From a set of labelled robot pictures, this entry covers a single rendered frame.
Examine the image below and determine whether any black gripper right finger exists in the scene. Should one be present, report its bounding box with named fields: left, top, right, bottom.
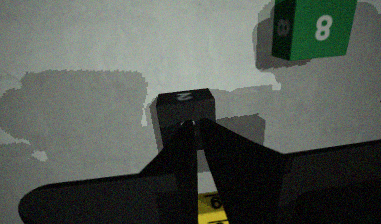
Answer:
left=200, top=118, right=381, bottom=224

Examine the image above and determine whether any yellow block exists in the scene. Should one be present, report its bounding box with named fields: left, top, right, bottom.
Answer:
left=198, top=191, right=229, bottom=224

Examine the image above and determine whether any green block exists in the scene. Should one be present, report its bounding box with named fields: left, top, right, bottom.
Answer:
left=271, top=0, right=357, bottom=61

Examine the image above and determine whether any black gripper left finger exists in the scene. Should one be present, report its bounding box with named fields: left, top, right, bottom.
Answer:
left=18, top=120, right=198, bottom=224

